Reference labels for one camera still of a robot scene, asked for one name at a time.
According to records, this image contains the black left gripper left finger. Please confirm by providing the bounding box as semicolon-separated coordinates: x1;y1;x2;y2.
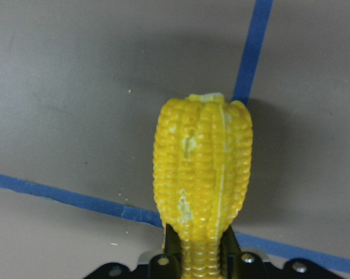
148;224;182;279

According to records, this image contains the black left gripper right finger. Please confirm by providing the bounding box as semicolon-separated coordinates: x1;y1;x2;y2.
220;226;268;279

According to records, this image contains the yellow corn cob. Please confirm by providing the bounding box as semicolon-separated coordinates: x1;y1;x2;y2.
153;93;253;278

